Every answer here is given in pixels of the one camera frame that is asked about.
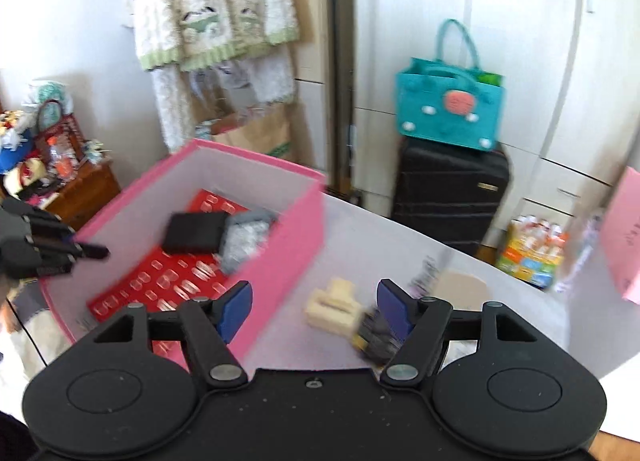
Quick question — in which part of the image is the black battery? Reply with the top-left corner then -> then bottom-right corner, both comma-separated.
352,308 -> 406,367

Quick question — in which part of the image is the grey white cloth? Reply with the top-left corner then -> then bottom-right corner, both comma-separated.
0,281 -> 66,392

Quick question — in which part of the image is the pack of drink bottles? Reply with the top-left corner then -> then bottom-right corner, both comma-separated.
495,214 -> 568,289

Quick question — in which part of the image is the wooden cabinet with clutter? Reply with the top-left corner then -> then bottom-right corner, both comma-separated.
0,80 -> 108,202

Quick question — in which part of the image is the grey pocket router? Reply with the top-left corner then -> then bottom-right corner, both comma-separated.
220,208 -> 280,276

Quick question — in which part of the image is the black flat device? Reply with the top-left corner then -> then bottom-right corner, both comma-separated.
162,212 -> 230,256

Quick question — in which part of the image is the pink cardboard box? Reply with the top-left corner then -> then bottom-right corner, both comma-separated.
39,138 -> 327,363

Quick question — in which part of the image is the cream robe with green trim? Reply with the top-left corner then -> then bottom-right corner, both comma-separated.
131,0 -> 301,73

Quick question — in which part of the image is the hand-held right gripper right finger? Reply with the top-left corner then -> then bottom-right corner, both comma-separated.
376,278 -> 538,387

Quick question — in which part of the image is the pink paper bag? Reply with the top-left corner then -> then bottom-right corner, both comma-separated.
599,166 -> 640,304

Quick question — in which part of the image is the black suitcase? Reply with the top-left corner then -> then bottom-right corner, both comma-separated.
391,137 -> 511,257

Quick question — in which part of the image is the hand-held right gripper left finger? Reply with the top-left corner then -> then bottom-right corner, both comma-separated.
92,280 -> 253,389

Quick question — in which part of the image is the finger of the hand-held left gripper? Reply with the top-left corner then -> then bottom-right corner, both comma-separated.
0,237 -> 111,281
0,197 -> 76,244

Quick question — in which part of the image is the brown paper bag green print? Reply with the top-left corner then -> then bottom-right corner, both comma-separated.
210,101 -> 296,162

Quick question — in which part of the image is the beige oval case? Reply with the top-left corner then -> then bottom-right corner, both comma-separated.
434,268 -> 488,303

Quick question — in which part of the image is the white wardrobe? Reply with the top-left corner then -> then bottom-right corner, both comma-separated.
352,0 -> 640,252

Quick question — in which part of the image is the red nail sticker card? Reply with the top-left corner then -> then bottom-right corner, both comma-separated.
87,188 -> 251,357

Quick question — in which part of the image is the clear plastic packaging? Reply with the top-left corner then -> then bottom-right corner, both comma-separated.
555,211 -> 606,292

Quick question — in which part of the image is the small printed paper slip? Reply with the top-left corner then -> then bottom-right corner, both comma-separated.
410,253 -> 451,292

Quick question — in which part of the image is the teal felt tote bag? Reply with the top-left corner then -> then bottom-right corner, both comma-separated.
396,18 -> 506,152

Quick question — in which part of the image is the cream hair claw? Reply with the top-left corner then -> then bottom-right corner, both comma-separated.
305,278 -> 362,337

